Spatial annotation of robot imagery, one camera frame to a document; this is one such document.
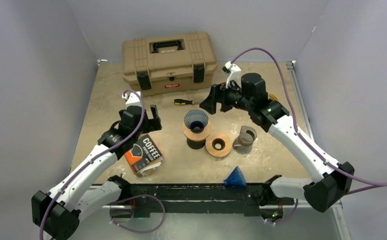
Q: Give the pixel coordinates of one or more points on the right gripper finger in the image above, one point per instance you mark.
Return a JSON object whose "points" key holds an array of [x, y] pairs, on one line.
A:
{"points": [[210, 104], [217, 91]]}

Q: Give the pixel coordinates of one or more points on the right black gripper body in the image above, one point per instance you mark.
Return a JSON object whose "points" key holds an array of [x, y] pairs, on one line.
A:
{"points": [[232, 98]]}

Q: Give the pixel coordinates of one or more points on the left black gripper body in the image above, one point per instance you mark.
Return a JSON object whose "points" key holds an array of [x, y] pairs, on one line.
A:
{"points": [[149, 125]]}

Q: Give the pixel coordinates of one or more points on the blue plastic dripper cone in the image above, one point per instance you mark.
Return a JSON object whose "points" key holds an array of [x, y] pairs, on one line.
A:
{"points": [[196, 120]]}

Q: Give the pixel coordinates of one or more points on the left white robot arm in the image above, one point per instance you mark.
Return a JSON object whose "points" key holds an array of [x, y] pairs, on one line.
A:
{"points": [[59, 211]]}

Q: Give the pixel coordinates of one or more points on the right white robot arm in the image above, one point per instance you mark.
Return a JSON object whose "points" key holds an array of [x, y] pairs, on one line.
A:
{"points": [[329, 180]]}

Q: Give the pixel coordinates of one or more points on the black yellow screwdriver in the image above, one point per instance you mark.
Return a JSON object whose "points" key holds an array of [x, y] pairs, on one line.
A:
{"points": [[181, 102]]}

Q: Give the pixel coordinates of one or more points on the yellow black pliers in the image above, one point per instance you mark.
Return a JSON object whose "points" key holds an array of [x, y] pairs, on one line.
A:
{"points": [[274, 98]]}

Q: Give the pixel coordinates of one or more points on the tan plastic toolbox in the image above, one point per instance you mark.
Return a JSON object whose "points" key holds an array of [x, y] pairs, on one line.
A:
{"points": [[166, 64]]}

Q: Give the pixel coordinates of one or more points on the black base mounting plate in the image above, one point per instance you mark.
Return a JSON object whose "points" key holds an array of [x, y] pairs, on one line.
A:
{"points": [[196, 198]]}

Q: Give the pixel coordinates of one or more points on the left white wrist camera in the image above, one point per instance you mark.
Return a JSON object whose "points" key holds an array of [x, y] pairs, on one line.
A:
{"points": [[132, 99]]}

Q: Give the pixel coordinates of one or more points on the aluminium frame rail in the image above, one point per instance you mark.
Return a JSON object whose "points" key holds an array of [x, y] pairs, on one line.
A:
{"points": [[337, 209]]}

